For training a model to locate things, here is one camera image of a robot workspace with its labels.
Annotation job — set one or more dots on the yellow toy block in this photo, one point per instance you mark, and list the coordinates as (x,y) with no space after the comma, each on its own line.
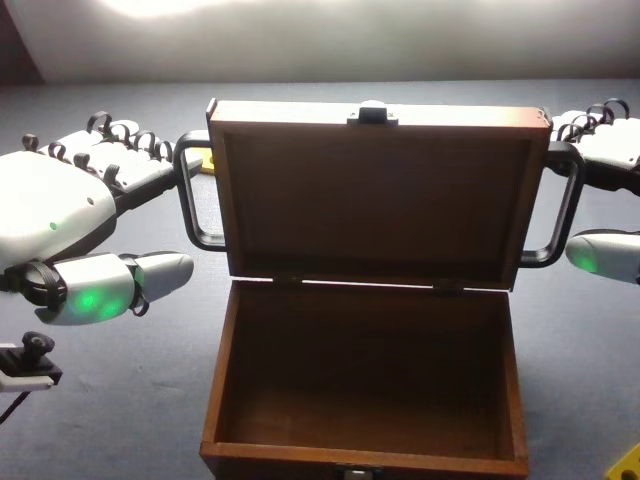
(627,467)
(209,166)

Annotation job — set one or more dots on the black and white clamp mount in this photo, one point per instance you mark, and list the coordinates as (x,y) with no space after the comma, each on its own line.
(35,372)

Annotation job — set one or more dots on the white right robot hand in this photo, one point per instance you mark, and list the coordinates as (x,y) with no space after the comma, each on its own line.
(610,145)

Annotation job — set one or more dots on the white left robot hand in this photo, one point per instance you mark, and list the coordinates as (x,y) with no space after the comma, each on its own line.
(45,200)

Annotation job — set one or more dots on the grey table cloth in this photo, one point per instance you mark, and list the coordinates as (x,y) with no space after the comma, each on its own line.
(125,375)

